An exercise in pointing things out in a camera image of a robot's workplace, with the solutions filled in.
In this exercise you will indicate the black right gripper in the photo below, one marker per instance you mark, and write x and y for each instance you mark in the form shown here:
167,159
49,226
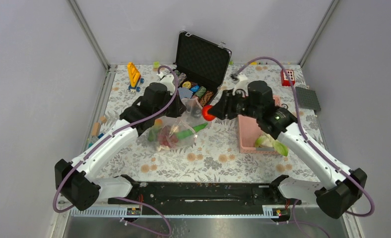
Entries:
225,105

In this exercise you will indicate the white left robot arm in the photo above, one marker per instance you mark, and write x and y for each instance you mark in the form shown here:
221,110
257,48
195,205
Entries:
77,180

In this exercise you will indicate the red toy grape bunch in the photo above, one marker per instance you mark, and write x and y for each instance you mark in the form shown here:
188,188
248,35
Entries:
167,137

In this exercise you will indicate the green orange toy mango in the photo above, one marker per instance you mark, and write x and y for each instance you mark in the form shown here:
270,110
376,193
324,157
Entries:
154,130

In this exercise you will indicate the green toy pepper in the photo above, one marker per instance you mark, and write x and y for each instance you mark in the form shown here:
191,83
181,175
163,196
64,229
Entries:
192,131

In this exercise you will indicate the yellow toy ladder cart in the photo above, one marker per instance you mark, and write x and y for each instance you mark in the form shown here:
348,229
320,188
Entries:
135,78

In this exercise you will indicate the red toy block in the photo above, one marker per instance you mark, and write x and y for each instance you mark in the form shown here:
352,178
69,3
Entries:
287,77

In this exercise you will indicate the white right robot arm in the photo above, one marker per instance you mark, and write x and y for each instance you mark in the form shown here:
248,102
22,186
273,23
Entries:
338,188

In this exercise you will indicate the small white toy dumpling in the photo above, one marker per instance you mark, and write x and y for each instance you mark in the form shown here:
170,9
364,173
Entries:
176,127

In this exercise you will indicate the clear pink zip top bag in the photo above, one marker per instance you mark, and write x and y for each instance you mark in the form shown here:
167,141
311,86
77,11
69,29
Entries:
191,117

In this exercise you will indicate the blue toy block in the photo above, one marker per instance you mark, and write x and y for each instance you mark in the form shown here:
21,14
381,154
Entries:
93,139

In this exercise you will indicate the green toy leaf vegetable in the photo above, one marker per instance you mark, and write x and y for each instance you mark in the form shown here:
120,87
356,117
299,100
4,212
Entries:
280,148

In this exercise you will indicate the grey building baseplate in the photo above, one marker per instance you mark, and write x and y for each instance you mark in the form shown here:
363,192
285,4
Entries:
307,99

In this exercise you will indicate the pink plastic basket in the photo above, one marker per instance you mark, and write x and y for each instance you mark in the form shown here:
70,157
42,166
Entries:
248,133

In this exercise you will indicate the black poker chip case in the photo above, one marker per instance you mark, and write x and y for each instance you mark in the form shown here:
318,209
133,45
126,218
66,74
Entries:
201,66

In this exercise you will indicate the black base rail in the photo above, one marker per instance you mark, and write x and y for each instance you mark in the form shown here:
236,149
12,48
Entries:
191,198

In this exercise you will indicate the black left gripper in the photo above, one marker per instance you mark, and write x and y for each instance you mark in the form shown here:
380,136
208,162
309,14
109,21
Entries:
179,109

